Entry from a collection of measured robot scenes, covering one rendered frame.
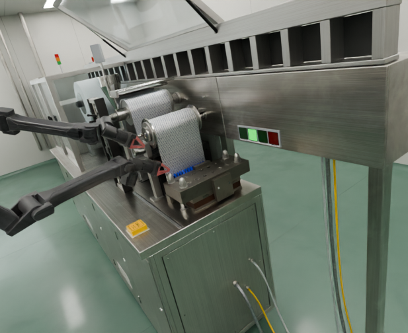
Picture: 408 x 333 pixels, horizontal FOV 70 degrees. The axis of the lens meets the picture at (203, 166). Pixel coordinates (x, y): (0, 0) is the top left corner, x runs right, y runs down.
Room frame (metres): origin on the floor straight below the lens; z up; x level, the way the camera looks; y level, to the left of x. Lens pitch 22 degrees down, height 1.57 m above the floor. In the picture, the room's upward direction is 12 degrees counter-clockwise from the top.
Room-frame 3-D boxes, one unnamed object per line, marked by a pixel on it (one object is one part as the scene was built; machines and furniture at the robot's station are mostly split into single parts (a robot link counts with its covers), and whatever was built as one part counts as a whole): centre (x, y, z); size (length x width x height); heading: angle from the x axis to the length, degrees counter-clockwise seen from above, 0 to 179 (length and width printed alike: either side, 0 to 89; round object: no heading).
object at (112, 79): (2.04, 0.50, 1.50); 0.14 x 0.14 x 0.06
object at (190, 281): (2.20, 0.65, 0.43); 2.52 x 0.64 x 0.86; 31
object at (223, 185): (1.22, -0.07, 0.96); 0.10 x 0.03 x 0.11; 121
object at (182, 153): (1.37, 0.09, 1.10); 0.23 x 0.01 x 0.18; 121
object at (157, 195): (1.37, 0.27, 1.05); 0.06 x 0.05 x 0.31; 121
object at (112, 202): (2.19, 0.67, 0.88); 2.52 x 0.66 x 0.04; 31
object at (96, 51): (1.86, 0.48, 1.66); 0.07 x 0.07 x 0.10; 5
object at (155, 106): (1.54, 0.19, 1.16); 0.39 x 0.23 x 0.51; 31
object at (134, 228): (1.11, 0.34, 0.91); 0.07 x 0.07 x 0.02; 31
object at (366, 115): (2.15, 0.17, 1.29); 3.10 x 0.28 x 0.30; 31
